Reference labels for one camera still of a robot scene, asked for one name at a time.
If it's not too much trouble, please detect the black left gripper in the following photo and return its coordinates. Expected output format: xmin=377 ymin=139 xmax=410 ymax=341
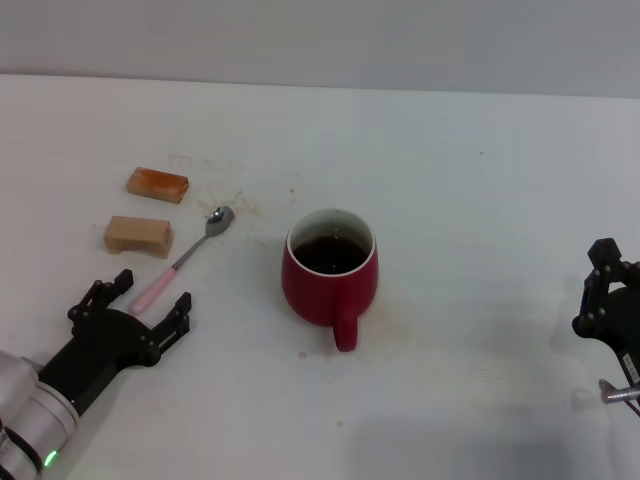
xmin=37 ymin=269 xmax=193 ymax=419

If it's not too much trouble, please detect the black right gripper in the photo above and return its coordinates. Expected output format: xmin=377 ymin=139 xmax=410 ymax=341
xmin=572 ymin=238 xmax=640 ymax=387

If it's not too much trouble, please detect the pink handled metal spoon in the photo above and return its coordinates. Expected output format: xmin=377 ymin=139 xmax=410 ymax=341
xmin=128 ymin=205 xmax=235 ymax=315

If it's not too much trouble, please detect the red ceramic mug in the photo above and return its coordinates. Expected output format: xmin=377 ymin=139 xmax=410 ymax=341
xmin=280 ymin=208 xmax=380 ymax=353

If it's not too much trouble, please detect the plain wooden block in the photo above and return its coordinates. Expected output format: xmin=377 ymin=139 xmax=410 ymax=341
xmin=103 ymin=215 xmax=175 ymax=259

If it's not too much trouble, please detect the orange stained wooden block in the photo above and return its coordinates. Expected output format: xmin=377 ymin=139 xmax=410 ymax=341
xmin=125 ymin=167 xmax=191 ymax=205

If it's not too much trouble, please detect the dark coffee liquid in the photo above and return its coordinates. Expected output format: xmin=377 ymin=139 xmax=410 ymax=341
xmin=291 ymin=234 xmax=370 ymax=275

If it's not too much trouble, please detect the silver right wrist cable plug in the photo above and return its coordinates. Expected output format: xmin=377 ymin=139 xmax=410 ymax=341
xmin=598 ymin=378 xmax=640 ymax=416

